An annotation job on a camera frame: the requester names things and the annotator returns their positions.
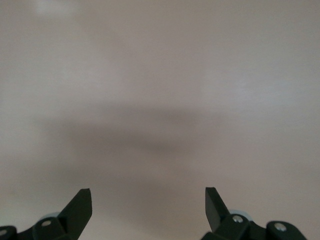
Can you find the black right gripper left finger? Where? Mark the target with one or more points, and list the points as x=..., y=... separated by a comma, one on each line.
x=70, y=222

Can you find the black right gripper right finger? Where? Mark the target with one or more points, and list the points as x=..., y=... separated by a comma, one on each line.
x=225, y=225

